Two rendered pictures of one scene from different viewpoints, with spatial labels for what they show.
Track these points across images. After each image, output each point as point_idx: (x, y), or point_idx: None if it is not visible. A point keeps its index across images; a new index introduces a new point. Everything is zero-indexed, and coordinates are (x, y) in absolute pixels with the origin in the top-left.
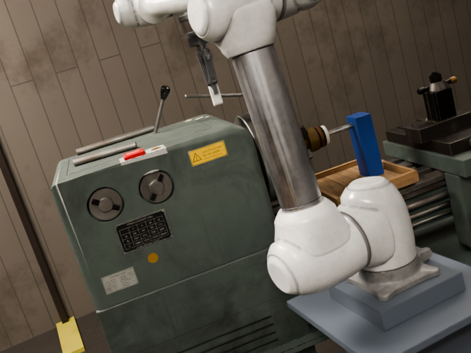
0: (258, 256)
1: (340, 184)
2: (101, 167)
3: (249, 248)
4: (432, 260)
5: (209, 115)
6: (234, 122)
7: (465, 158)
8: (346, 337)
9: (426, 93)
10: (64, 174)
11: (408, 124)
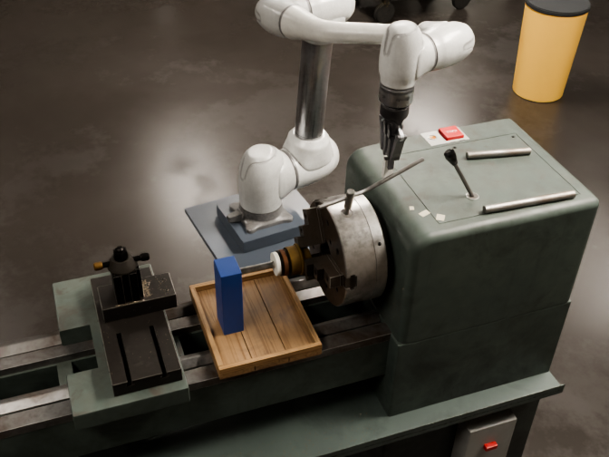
0: None
1: (270, 318)
2: (476, 128)
3: None
4: (222, 249)
5: (415, 225)
6: (381, 228)
7: (145, 265)
8: (300, 200)
9: (137, 265)
10: (525, 140)
11: (145, 368)
